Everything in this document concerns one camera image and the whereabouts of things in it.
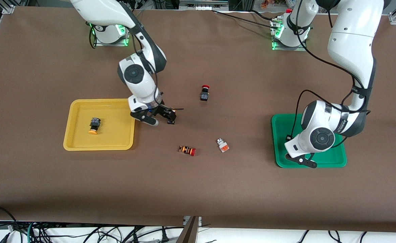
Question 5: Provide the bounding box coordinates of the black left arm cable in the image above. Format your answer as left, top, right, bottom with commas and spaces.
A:
292, 0, 370, 142

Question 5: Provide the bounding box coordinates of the yellow plastic tray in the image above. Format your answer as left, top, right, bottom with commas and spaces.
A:
63, 99, 137, 151

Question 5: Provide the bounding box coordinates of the green plastic tray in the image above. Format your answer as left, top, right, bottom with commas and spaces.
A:
272, 114, 347, 168

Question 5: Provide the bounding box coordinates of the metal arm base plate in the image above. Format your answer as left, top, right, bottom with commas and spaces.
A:
272, 17, 307, 52
93, 24, 130, 47

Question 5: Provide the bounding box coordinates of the brown table cover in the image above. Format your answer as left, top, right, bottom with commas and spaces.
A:
0, 7, 396, 233

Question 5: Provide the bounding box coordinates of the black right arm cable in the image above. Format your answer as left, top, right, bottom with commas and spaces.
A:
89, 24, 160, 102

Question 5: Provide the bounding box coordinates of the red push button orange body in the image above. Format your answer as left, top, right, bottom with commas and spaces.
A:
179, 145, 196, 157

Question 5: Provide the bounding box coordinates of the aluminium frame post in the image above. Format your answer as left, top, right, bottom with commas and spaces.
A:
176, 216, 202, 243

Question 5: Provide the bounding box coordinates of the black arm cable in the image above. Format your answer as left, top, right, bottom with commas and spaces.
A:
292, 0, 370, 142
89, 24, 160, 102

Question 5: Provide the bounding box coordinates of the orange push button white body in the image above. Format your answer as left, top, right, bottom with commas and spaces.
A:
216, 138, 230, 153

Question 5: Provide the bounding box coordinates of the black cable on table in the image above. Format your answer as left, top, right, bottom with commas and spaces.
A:
211, 9, 279, 29

